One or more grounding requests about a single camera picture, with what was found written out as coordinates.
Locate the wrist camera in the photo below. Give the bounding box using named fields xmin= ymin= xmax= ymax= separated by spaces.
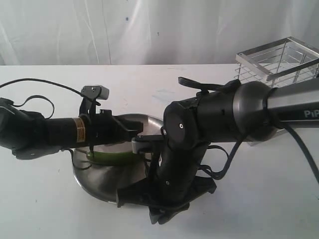
xmin=131 ymin=135 xmax=164 ymax=154
xmin=81 ymin=85 xmax=110 ymax=100

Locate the white backdrop curtain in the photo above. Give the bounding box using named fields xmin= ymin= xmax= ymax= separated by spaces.
xmin=0 ymin=0 xmax=319 ymax=65

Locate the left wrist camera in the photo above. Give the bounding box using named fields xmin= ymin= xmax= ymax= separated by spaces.
xmin=81 ymin=85 xmax=110 ymax=100

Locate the round steel plate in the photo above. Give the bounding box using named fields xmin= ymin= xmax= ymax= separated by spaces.
xmin=71 ymin=114 xmax=165 ymax=201

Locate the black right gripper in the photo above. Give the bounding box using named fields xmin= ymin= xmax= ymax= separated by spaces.
xmin=116 ymin=176 xmax=216 ymax=219

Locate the chrome wire utensil holder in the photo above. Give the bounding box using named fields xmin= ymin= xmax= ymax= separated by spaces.
xmin=233 ymin=36 xmax=319 ymax=142

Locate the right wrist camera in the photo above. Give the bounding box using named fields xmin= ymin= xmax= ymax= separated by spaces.
xmin=131 ymin=135 xmax=164 ymax=154

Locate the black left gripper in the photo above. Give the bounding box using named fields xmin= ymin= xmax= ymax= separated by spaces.
xmin=85 ymin=110 xmax=144 ymax=146

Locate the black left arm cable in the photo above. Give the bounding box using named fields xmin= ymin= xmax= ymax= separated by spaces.
xmin=0 ymin=78 xmax=97 ymax=155

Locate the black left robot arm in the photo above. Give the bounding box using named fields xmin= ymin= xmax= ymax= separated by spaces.
xmin=0 ymin=98 xmax=144 ymax=160

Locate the green cucumber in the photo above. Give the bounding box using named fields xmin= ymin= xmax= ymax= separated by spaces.
xmin=86 ymin=151 xmax=143 ymax=166

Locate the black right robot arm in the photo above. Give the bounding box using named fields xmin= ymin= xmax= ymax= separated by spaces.
xmin=116 ymin=77 xmax=319 ymax=224

